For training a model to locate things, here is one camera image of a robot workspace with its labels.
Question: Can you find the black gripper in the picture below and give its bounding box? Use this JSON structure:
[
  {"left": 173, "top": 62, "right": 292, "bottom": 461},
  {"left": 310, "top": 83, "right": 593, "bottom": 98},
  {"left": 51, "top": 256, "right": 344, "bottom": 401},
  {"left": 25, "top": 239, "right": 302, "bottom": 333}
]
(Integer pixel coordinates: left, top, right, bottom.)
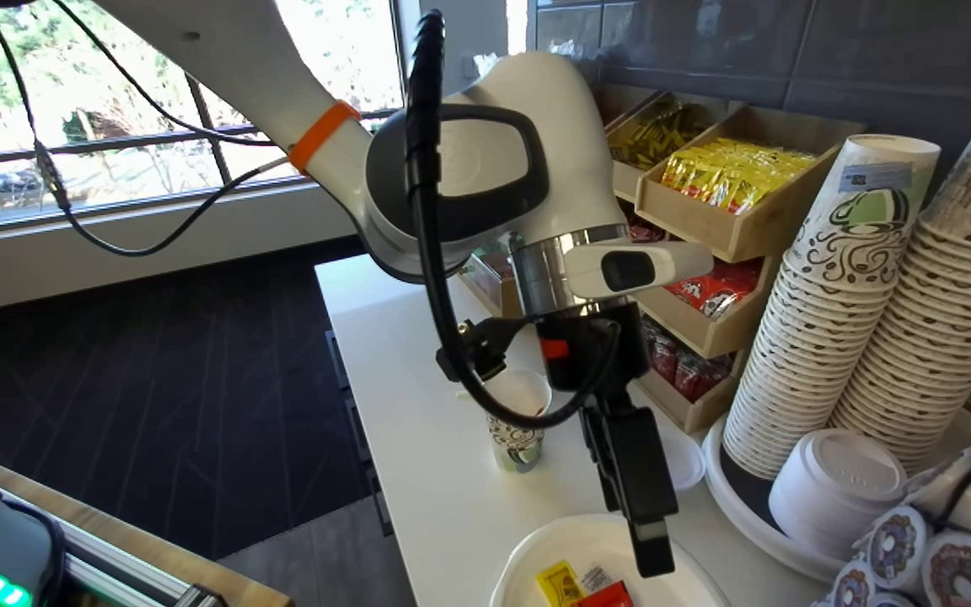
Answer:
[{"left": 575, "top": 386, "right": 680, "bottom": 583}]

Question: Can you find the white plate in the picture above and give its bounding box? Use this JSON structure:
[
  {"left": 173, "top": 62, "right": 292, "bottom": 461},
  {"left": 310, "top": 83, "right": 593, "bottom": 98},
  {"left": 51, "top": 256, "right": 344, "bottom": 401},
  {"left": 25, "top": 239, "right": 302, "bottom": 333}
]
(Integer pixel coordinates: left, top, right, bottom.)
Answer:
[{"left": 486, "top": 513, "right": 731, "bottom": 607}]

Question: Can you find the red sachet pile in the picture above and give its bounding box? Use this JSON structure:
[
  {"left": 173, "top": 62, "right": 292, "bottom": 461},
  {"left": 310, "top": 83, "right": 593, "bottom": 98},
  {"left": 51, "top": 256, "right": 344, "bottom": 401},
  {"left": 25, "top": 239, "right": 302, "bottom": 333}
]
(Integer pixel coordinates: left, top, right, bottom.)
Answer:
[
  {"left": 665, "top": 260, "right": 770, "bottom": 320},
  {"left": 624, "top": 217, "right": 669, "bottom": 247}
]

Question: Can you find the wooden condiment rack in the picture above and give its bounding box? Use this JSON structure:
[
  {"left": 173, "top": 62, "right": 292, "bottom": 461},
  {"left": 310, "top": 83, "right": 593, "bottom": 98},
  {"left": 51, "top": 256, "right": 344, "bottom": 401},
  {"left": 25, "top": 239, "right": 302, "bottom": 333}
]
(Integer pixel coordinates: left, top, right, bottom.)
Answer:
[{"left": 455, "top": 82, "right": 870, "bottom": 443}]

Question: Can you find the bright yellow sachet pile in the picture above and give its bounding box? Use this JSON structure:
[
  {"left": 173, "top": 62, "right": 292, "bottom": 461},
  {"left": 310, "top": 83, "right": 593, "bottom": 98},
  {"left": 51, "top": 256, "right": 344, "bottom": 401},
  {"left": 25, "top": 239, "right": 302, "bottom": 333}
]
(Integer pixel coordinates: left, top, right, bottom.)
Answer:
[{"left": 655, "top": 134, "right": 820, "bottom": 217}]

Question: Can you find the dark yellow sachet pile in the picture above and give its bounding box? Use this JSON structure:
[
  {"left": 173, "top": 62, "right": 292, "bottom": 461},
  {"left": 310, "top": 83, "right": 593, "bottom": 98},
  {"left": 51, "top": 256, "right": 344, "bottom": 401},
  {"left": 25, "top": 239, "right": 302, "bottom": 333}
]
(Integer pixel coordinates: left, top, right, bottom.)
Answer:
[{"left": 607, "top": 98, "right": 714, "bottom": 170}]

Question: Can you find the round white tray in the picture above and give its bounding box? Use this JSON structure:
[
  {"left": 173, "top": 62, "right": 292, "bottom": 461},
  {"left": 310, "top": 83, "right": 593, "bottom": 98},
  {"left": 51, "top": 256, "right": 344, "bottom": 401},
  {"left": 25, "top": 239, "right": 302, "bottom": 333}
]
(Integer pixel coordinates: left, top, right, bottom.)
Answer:
[{"left": 699, "top": 417, "right": 851, "bottom": 586}]

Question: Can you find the small red packet pile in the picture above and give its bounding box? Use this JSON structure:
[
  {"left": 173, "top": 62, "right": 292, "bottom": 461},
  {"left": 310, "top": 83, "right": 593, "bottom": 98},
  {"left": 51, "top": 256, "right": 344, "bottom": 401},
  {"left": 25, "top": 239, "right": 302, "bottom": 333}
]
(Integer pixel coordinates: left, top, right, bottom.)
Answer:
[{"left": 646, "top": 333, "right": 736, "bottom": 401}]

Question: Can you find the stack of white lids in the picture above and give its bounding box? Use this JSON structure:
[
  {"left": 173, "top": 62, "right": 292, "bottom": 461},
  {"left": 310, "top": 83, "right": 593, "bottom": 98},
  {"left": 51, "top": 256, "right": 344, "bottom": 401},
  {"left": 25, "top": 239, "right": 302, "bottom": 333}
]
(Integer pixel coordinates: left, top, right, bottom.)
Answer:
[{"left": 765, "top": 429, "right": 910, "bottom": 562}]

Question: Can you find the paper cup stack green logo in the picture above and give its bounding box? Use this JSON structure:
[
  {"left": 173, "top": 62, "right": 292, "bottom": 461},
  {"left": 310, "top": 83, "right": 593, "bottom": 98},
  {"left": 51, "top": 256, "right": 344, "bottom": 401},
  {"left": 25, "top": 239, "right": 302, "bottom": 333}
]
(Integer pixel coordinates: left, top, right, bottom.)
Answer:
[{"left": 717, "top": 131, "right": 944, "bottom": 484}]

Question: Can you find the donut print pod holder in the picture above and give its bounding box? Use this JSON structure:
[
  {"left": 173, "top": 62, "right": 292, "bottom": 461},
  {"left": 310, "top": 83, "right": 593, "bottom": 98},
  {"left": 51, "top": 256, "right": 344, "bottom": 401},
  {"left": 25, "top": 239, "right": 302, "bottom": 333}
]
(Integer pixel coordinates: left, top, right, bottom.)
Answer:
[{"left": 820, "top": 435, "right": 971, "bottom": 607}]

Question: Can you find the taller paper cup stack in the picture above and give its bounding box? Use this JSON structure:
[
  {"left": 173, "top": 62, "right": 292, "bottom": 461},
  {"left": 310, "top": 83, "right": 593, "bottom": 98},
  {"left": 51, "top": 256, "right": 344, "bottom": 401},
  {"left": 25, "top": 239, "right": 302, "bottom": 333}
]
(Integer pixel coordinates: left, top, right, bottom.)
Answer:
[{"left": 832, "top": 75, "right": 971, "bottom": 465}]

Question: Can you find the window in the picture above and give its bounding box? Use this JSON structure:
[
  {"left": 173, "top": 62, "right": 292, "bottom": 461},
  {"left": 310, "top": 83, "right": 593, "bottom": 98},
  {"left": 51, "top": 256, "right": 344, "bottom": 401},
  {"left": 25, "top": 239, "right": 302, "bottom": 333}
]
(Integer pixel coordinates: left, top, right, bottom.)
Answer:
[{"left": 0, "top": 0, "right": 413, "bottom": 239}]

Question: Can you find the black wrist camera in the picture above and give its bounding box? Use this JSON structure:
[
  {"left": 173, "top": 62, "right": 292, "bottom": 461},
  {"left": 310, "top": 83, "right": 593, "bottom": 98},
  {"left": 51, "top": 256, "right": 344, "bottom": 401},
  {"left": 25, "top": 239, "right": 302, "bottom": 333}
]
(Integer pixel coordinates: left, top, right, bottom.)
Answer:
[{"left": 532, "top": 307, "right": 655, "bottom": 397}]

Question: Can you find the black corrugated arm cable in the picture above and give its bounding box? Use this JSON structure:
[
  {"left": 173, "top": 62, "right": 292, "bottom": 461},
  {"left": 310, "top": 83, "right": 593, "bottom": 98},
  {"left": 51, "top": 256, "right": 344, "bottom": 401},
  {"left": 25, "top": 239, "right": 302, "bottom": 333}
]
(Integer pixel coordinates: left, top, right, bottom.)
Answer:
[{"left": 400, "top": 9, "right": 593, "bottom": 430}]

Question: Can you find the aluminium frame robot table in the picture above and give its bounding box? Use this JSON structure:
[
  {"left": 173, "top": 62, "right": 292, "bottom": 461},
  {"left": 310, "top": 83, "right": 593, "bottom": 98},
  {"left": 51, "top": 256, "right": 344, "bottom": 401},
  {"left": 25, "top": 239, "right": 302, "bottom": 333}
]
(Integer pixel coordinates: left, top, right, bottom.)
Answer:
[{"left": 0, "top": 451, "right": 292, "bottom": 607}]

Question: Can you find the thin black cable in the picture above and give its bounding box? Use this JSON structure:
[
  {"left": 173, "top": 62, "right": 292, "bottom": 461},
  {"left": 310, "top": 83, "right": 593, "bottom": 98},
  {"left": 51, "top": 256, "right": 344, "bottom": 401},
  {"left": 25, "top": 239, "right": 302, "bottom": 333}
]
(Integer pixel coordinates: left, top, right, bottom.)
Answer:
[{"left": 0, "top": 0, "right": 292, "bottom": 260}]

